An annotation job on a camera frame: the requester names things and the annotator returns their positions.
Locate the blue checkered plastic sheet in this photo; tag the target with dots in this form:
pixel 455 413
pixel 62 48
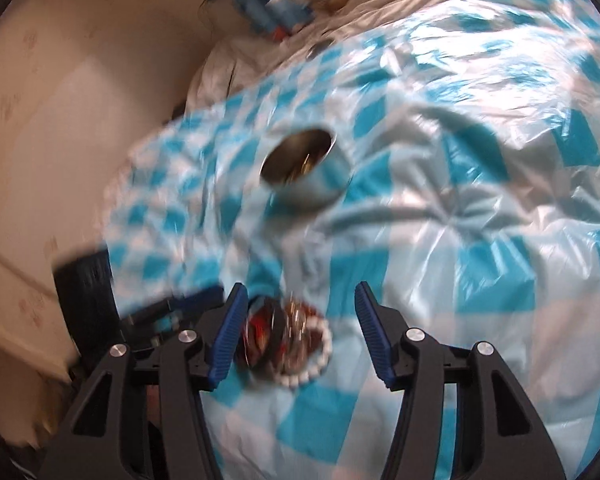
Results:
pixel 430 210

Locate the white quilt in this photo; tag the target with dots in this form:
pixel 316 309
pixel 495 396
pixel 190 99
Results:
pixel 260 60

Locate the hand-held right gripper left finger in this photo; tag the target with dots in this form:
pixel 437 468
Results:
pixel 226 332

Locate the steel cup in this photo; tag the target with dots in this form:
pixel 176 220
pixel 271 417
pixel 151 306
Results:
pixel 305 175

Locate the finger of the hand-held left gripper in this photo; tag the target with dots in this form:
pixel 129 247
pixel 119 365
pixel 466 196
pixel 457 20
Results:
pixel 180 305

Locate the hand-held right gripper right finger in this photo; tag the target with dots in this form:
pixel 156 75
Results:
pixel 372 330

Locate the small metal lid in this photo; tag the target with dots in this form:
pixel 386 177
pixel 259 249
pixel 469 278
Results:
pixel 318 48

